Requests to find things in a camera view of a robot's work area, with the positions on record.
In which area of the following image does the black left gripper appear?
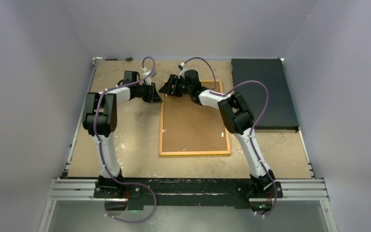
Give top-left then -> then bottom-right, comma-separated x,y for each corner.
134,82 -> 162,103

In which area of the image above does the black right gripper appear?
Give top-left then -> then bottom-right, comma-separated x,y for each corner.
159,75 -> 192,98

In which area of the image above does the brown frame backing board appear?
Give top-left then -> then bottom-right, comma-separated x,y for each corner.
162,82 -> 228,153

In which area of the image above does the yellow picture frame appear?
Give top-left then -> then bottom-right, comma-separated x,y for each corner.
158,79 -> 232,157

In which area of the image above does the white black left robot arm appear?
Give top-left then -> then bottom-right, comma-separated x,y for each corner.
82,69 -> 163,198

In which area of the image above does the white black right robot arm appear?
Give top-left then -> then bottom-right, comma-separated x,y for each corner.
159,70 -> 278,197

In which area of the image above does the dark green flat box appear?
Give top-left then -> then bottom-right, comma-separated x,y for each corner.
230,58 -> 300,131

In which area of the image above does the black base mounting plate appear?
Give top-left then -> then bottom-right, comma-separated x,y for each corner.
93,176 -> 283,211

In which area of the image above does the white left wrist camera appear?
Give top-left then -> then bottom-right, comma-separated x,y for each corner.
142,67 -> 157,85

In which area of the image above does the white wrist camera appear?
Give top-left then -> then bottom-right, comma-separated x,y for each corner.
178,62 -> 186,77
142,67 -> 157,85

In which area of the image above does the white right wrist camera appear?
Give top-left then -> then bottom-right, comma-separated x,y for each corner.
178,62 -> 186,77

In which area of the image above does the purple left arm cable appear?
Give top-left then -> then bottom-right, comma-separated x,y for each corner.
94,57 -> 158,224

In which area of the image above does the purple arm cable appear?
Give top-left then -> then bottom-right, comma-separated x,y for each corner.
178,57 -> 278,218
94,57 -> 158,224

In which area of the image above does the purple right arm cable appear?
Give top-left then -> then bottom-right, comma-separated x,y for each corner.
178,57 -> 278,218

